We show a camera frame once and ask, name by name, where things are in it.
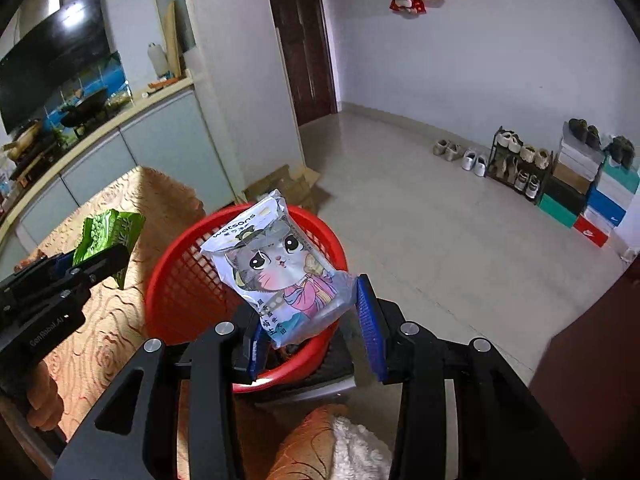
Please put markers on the pair of dark shoes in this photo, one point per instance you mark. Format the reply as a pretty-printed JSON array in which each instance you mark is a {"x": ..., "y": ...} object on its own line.
[
  {"x": 582, "y": 130},
  {"x": 620, "y": 150}
]

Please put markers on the wooden cutting board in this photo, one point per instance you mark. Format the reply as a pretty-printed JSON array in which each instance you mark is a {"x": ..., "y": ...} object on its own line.
[{"x": 173, "y": 45}]

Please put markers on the white fluffy garment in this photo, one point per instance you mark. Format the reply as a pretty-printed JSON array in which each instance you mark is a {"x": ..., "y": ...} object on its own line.
[{"x": 360, "y": 450}]

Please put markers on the white plastic bottle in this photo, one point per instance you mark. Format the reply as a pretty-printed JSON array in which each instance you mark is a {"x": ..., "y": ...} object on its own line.
[{"x": 157, "y": 60}]

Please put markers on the orange kitchen utensil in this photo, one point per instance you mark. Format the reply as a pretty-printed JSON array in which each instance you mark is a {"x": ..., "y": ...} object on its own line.
[{"x": 162, "y": 82}]

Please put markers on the dark wooden door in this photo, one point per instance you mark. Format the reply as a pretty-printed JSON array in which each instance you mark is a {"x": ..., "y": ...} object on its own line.
[{"x": 300, "y": 45}]

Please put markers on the cardboard box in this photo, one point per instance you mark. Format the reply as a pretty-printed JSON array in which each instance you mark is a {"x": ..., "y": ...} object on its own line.
[{"x": 280, "y": 185}]

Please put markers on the dark brown wooden furniture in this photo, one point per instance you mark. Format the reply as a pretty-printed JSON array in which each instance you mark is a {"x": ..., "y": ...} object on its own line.
[{"x": 590, "y": 360}]

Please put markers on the beige kitchen countertop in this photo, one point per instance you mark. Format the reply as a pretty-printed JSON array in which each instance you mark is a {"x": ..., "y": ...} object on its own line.
[{"x": 150, "y": 97}]

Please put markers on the cat-print white packet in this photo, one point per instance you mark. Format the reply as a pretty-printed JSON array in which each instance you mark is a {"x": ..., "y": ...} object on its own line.
[{"x": 280, "y": 270}]

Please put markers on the group of assorted shoes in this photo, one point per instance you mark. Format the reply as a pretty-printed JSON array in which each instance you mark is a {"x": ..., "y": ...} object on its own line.
[{"x": 525, "y": 152}]

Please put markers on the blue ocean backsplash panel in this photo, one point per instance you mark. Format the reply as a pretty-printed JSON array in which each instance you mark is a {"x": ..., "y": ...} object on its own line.
[{"x": 112, "y": 75}]

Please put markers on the black white-edged object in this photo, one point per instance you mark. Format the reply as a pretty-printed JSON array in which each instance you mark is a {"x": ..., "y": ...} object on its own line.
[{"x": 335, "y": 365}]

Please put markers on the white shoe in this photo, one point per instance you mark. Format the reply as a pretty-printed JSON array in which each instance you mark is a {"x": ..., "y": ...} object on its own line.
[
  {"x": 480, "y": 166},
  {"x": 468, "y": 160}
]

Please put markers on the golden frying pan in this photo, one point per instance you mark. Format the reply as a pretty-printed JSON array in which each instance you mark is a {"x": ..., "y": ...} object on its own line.
[{"x": 22, "y": 142}]

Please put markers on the beige shoe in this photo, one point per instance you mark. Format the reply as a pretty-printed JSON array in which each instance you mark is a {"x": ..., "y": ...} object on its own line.
[
  {"x": 440, "y": 149},
  {"x": 454, "y": 152}
]

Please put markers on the red plastic mesh basket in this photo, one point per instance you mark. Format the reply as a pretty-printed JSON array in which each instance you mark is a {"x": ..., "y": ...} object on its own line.
[{"x": 180, "y": 285}]

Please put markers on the stack of shoe boxes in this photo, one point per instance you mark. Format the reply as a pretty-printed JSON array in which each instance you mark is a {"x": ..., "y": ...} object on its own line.
[{"x": 595, "y": 205}]

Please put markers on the black induction cooker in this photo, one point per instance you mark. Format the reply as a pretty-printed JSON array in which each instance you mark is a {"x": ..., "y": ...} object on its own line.
[{"x": 32, "y": 165}]

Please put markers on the person's left hand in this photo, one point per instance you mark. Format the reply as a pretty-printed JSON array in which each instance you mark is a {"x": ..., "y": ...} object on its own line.
[{"x": 46, "y": 402}]

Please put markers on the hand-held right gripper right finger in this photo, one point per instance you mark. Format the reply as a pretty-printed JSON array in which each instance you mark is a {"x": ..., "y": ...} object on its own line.
[{"x": 370, "y": 330}]

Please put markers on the grey kitchen base cabinets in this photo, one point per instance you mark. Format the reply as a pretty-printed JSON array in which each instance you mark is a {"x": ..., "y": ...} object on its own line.
[{"x": 165, "y": 145}]

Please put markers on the black television screen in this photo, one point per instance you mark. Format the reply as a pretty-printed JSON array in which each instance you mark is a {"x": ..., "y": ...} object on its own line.
[{"x": 45, "y": 60}]

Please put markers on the black shoe rack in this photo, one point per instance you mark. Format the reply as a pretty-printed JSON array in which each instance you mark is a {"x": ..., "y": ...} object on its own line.
[{"x": 495, "y": 160}]

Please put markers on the green snack packet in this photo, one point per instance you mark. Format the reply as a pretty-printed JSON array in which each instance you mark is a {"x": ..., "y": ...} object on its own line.
[{"x": 107, "y": 232}]

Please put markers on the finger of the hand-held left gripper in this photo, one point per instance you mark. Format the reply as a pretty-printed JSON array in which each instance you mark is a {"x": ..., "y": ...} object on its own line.
[
  {"x": 105, "y": 262},
  {"x": 62, "y": 263}
]

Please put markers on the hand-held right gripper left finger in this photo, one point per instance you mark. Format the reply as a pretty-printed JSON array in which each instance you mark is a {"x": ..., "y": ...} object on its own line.
[{"x": 257, "y": 350}]

